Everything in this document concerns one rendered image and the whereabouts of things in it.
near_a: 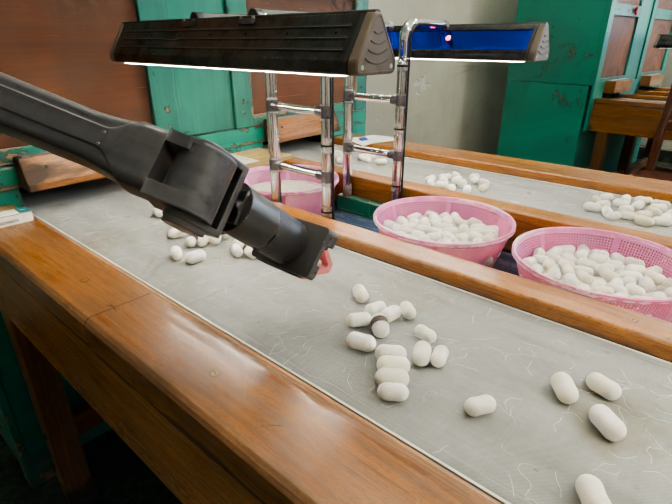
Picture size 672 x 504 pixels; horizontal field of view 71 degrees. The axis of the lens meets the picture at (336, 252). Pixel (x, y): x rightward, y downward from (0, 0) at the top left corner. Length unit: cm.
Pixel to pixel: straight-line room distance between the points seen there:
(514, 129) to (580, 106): 43
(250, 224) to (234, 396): 17
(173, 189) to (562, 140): 303
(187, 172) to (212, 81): 97
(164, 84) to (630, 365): 114
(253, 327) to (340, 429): 23
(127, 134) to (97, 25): 81
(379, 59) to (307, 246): 24
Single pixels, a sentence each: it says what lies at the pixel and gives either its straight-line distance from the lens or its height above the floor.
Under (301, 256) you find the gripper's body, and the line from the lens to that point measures 56.
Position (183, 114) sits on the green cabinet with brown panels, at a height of 90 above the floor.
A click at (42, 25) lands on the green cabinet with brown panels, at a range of 123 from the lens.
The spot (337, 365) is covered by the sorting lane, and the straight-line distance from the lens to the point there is 55.
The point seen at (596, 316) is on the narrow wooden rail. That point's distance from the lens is 67.
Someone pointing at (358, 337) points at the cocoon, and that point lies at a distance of 56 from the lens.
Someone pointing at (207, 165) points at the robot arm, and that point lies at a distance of 46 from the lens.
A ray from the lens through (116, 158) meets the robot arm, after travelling 47.
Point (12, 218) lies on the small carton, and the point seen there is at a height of 78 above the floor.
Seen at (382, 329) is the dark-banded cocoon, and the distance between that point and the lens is 58.
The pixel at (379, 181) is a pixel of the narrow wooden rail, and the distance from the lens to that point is 117.
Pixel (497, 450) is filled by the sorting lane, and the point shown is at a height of 74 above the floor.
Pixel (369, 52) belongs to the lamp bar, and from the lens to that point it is 60.
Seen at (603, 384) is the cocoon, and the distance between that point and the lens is 57.
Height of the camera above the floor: 108
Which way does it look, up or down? 24 degrees down
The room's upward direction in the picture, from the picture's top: straight up
